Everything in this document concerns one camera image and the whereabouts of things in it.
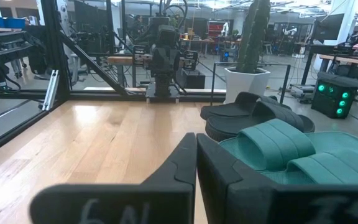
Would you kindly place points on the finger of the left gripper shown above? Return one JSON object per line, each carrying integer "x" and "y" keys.
{"x": 172, "y": 62}
{"x": 159, "y": 62}

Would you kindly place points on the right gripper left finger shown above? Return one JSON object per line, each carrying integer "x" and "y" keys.
{"x": 135, "y": 202}

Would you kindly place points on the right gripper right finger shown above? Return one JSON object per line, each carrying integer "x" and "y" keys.
{"x": 259, "y": 205}

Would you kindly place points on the black rubber slide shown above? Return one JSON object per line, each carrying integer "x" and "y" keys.
{"x": 228, "y": 110}
{"x": 244, "y": 124}

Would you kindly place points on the green rubber slide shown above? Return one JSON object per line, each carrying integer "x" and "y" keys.
{"x": 275, "y": 143}
{"x": 331, "y": 169}

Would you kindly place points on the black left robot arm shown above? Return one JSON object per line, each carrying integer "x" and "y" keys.
{"x": 163, "y": 85}

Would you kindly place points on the red cabinet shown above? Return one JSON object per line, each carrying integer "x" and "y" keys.
{"x": 216, "y": 28}

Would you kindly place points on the tall green cactus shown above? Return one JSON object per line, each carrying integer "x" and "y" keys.
{"x": 255, "y": 37}

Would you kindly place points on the black computer tower glowing fans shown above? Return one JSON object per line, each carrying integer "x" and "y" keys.
{"x": 332, "y": 99}

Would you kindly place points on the dark background monitor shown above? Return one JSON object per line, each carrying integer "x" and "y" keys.
{"x": 327, "y": 28}

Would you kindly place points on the wooden top desk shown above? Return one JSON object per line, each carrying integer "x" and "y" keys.
{"x": 346, "y": 59}

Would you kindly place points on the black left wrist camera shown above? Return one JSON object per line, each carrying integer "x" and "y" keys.
{"x": 166, "y": 35}

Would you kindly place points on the black metal shelf end frame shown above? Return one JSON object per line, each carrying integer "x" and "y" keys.
{"x": 250, "y": 64}

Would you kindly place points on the black table rail frame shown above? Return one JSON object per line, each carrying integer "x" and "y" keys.
{"x": 54, "y": 46}

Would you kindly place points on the silver aluminium bracket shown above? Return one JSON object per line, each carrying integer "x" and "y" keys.
{"x": 51, "y": 90}

